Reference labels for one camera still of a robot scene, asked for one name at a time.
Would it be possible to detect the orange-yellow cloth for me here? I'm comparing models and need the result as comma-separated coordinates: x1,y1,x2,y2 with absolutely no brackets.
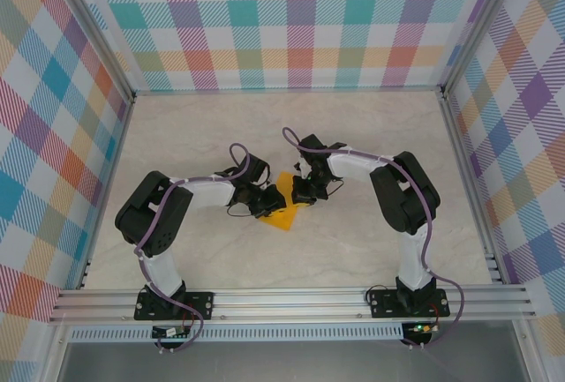
258,170,311,233

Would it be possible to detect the grey metal panel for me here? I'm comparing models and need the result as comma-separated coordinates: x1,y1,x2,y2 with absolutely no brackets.
56,340,529,382

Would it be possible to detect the controller board with white label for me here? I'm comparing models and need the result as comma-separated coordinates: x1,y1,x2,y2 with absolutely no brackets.
151,326,191,340

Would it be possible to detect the right gripper thin black cable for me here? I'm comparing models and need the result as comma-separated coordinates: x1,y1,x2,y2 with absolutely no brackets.
324,176,345,200

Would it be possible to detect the gripper thin black cable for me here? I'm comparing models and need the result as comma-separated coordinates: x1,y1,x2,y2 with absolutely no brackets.
227,203,257,220
324,176,345,200

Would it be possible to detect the left gripper thin black cable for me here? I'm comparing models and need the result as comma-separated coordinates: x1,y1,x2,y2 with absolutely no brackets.
227,203,257,220

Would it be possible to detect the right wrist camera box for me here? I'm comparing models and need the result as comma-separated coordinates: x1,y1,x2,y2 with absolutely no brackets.
298,133,331,159

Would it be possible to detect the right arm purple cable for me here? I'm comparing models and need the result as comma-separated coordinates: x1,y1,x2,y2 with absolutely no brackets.
281,126,467,350

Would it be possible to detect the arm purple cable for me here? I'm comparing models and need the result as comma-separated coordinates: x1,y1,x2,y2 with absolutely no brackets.
281,126,467,350
134,142,253,354

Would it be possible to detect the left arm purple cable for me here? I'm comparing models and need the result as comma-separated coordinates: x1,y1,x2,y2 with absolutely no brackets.
134,142,253,354

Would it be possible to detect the long slotted aluminium rail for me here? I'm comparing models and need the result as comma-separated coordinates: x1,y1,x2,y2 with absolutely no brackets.
48,284,538,324

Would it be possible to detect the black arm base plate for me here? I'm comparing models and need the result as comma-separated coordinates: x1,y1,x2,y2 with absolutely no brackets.
134,289,216,321
368,287,450,319

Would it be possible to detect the perforated metal cable tray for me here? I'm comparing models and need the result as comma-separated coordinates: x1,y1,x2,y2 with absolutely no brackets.
65,326,405,342

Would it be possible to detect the aluminium side rail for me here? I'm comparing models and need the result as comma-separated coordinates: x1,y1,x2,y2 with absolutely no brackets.
439,93,504,284
77,99,136,290

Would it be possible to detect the aluminium frame post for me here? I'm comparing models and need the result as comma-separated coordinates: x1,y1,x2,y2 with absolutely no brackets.
48,0,136,103
441,0,524,96

